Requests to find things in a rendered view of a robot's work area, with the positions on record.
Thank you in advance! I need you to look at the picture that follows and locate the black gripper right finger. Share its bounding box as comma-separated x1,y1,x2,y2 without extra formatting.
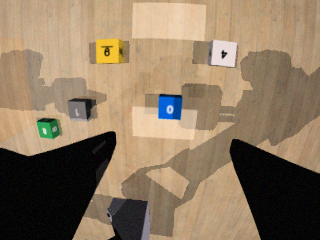
229,139,320,240

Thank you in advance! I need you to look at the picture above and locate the blue block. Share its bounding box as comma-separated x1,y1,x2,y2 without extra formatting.
157,93,183,120

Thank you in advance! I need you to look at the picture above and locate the green block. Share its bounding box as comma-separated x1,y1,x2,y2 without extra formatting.
36,119,60,140

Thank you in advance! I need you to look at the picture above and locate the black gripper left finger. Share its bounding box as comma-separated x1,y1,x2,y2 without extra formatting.
0,131,116,240

